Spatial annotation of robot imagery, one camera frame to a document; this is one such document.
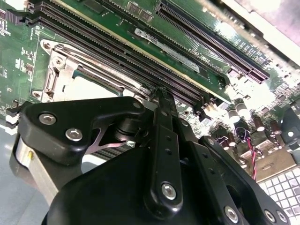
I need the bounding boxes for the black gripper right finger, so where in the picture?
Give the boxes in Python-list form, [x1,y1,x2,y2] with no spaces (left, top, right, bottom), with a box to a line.
[174,117,293,225]

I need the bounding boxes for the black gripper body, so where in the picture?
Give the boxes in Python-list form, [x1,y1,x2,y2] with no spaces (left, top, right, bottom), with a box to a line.
[41,145,216,225]

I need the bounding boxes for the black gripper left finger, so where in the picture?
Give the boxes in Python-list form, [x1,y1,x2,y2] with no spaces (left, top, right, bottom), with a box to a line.
[13,89,184,214]

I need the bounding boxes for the silver CPU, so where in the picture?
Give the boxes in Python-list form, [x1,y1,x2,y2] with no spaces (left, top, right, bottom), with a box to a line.
[62,70,126,103]

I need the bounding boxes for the metal socket cover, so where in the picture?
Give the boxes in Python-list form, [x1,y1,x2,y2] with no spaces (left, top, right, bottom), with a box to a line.
[45,52,150,104]

